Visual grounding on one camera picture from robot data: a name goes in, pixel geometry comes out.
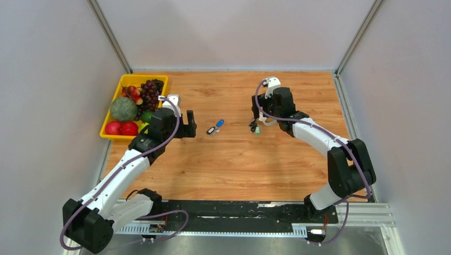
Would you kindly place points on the green lime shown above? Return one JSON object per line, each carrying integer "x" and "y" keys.
{"x": 146, "y": 116}

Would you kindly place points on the yellow plastic fruit tray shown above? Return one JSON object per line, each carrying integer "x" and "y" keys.
{"x": 127, "y": 80}

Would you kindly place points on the dark purple grape bunch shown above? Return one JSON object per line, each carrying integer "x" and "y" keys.
{"x": 147, "y": 101}

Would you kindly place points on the green melon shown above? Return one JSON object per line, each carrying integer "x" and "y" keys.
{"x": 123, "y": 109}

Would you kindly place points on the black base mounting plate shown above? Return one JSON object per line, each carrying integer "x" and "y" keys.
{"x": 217, "y": 216}

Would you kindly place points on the right red apple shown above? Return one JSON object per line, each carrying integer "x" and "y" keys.
{"x": 129, "y": 129}

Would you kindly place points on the aluminium frame rail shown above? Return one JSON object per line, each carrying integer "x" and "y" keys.
{"x": 354, "y": 214}

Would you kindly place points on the black key tag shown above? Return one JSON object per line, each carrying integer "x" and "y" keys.
{"x": 213, "y": 130}

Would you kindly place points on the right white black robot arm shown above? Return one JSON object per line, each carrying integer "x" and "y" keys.
{"x": 349, "y": 165}

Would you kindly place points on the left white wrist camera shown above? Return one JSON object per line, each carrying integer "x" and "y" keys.
{"x": 172, "y": 102}

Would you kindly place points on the blue key tag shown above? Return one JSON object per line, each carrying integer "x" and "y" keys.
{"x": 219, "y": 123}

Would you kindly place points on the silver carabiner keyring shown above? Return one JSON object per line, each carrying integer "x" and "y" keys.
{"x": 266, "y": 123}

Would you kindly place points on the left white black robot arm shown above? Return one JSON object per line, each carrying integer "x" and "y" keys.
{"x": 116, "y": 183}

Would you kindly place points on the red apple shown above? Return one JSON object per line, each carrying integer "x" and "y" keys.
{"x": 129, "y": 129}
{"x": 113, "y": 128}

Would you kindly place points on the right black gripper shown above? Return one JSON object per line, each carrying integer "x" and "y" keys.
{"x": 262, "y": 101}

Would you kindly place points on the left red apple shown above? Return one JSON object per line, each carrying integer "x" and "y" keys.
{"x": 113, "y": 128}

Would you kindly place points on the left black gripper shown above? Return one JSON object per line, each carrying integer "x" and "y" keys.
{"x": 187, "y": 130}

